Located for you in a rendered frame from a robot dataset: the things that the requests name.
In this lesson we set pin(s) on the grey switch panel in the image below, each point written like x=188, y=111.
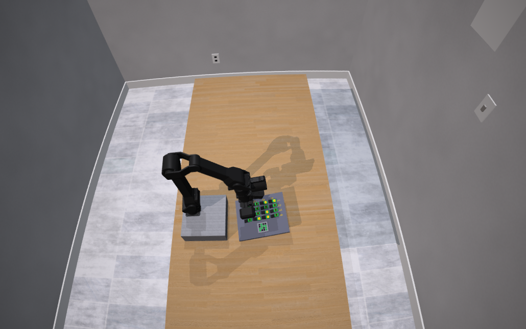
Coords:
x=270, y=218

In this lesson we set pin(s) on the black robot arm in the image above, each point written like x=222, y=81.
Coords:
x=233, y=177

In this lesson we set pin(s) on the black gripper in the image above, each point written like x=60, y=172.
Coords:
x=246, y=212

